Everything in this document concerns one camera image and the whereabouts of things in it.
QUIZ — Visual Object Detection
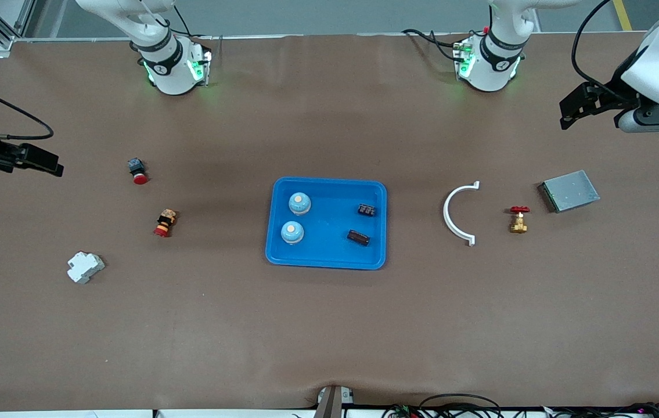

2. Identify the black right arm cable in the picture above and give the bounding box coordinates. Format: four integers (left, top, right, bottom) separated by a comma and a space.
0, 73, 55, 141

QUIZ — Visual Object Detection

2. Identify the blue plastic tray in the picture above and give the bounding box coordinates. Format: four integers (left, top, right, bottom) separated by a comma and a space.
265, 176, 388, 271

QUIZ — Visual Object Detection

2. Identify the red yellow push button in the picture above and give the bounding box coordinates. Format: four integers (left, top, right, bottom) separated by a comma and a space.
153, 209, 179, 239

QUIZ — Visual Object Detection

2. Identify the aluminium frame profile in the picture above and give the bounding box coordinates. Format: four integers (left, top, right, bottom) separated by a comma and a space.
0, 0, 37, 53

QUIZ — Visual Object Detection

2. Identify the grey metal camera bracket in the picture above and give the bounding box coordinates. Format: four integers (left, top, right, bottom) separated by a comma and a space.
315, 385, 356, 418

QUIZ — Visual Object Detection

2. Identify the grey metal power supply box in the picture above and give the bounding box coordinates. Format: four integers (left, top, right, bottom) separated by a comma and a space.
538, 170, 601, 214

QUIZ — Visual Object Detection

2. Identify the scuffed light blue desk bell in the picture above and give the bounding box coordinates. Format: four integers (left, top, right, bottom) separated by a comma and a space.
288, 192, 312, 216

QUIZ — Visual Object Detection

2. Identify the black left base cable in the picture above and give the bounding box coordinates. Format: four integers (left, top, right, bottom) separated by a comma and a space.
402, 28, 463, 62

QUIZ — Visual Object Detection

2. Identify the red emergency stop button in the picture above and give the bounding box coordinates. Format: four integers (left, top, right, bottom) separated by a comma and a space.
127, 158, 149, 185

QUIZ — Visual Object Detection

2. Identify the brass valve red handwheel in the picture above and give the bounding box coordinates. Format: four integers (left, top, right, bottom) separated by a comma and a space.
509, 206, 531, 234

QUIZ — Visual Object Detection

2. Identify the white circuit breaker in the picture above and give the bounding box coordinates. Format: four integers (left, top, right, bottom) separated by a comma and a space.
67, 251, 106, 284

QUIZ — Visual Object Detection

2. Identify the black looped cable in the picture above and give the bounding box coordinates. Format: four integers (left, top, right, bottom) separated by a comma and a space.
419, 394, 502, 418

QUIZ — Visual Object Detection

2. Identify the white half-ring pipe clamp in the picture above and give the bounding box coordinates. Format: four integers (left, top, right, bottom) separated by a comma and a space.
443, 181, 480, 247

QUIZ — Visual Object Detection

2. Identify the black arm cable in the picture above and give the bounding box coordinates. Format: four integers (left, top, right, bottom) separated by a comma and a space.
0, 73, 55, 141
572, 0, 640, 105

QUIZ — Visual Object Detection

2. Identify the black cable bundle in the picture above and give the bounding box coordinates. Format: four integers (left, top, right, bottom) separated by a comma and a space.
544, 402, 659, 418

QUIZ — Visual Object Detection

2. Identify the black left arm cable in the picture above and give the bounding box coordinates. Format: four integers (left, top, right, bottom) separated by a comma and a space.
572, 0, 640, 105

